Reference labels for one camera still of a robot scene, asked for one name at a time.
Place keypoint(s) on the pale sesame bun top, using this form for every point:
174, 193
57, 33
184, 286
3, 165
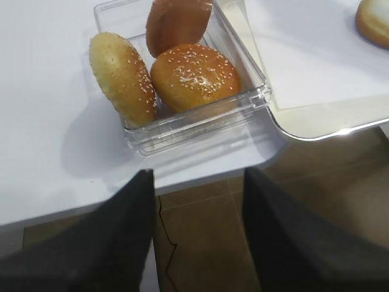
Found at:
123, 78

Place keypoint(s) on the plain brown bun bottom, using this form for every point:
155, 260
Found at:
171, 23

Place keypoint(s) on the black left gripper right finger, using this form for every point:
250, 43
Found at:
293, 249

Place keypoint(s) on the white metal tray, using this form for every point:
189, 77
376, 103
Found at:
312, 122

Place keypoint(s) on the white paper sheet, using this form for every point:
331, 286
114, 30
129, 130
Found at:
313, 54

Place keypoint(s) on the clear bun container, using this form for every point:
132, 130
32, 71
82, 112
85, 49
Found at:
128, 19

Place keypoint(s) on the bottom bun half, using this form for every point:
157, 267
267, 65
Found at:
372, 21

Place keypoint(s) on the brown sesame bun top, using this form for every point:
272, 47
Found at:
192, 75

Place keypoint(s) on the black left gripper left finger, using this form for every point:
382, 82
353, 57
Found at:
104, 251

